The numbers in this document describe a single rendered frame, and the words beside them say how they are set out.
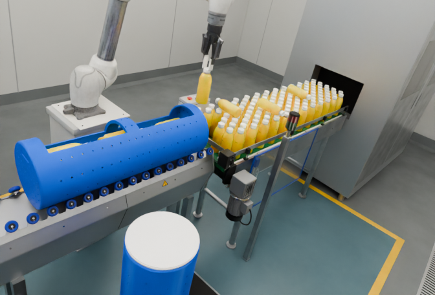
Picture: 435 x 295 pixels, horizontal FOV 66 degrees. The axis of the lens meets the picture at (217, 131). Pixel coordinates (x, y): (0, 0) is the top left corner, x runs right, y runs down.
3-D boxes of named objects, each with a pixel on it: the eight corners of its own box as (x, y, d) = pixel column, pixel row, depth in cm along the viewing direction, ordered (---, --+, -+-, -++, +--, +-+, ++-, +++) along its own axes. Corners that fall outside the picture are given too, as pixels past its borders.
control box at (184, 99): (177, 110, 227) (178, 96, 222) (199, 105, 240) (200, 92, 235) (186, 116, 221) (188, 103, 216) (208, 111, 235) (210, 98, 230)
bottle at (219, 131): (209, 152, 208) (214, 126, 199) (211, 146, 214) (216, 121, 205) (219, 154, 208) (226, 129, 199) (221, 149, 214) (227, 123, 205)
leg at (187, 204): (170, 261, 240) (182, 195, 210) (177, 257, 244) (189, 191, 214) (175, 266, 237) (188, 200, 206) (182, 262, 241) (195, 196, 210)
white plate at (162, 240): (194, 275, 113) (194, 277, 114) (203, 218, 138) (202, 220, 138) (114, 260, 113) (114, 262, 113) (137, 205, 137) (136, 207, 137)
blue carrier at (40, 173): (17, 185, 146) (10, 129, 133) (173, 137, 206) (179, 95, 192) (44, 224, 130) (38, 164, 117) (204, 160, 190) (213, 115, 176)
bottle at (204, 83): (195, 104, 182) (201, 72, 174) (194, 99, 188) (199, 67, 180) (208, 105, 184) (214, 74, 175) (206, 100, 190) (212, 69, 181)
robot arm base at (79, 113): (55, 108, 197) (55, 99, 194) (90, 100, 213) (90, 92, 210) (71, 122, 188) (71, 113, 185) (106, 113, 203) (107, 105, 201)
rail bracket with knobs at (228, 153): (213, 163, 198) (217, 149, 193) (222, 160, 203) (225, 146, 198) (225, 173, 192) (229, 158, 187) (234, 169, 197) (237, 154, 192)
